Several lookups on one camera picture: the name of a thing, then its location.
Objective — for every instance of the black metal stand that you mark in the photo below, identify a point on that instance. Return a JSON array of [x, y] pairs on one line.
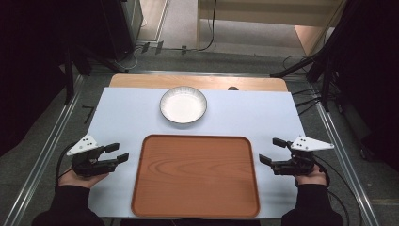
[[326, 72], [68, 78]]

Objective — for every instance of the cream wooden furniture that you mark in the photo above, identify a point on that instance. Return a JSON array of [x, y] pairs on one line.
[[266, 9]]

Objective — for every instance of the metal floor rail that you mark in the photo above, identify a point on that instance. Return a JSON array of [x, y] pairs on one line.
[[348, 169], [40, 163]]

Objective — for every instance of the dark cabinet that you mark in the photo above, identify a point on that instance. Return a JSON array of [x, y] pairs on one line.
[[120, 28]]

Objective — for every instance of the white table mat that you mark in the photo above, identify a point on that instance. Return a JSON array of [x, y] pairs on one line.
[[125, 119]]

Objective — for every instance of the brown wooden tray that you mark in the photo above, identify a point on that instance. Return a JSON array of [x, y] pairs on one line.
[[196, 175]]

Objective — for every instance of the person's right hand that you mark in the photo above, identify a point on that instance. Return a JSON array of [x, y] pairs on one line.
[[310, 179]]

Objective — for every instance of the wooden table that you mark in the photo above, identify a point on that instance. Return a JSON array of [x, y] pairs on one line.
[[200, 82]]

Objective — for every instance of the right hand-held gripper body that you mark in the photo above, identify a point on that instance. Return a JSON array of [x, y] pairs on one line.
[[309, 145]]

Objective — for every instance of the person's left hand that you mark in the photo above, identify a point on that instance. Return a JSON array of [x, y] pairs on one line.
[[74, 181]]

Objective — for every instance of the white plate with dark rim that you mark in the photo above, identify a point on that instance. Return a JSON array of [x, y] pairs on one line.
[[183, 104]]

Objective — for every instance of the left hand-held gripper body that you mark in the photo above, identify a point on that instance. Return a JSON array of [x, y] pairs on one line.
[[84, 145]]

